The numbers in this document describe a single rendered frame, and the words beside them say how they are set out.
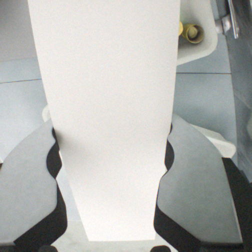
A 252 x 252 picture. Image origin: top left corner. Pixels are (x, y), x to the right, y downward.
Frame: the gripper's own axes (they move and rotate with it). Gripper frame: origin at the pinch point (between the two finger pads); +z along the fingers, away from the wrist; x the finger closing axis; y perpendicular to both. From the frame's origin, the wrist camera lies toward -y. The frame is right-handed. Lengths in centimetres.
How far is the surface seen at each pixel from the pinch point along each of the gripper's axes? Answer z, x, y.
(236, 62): 30.0, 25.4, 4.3
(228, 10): 29.0, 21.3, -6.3
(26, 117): 34.1, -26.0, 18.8
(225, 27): 31.8, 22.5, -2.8
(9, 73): 34.2, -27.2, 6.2
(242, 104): 28.9, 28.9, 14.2
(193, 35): 30.2, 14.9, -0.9
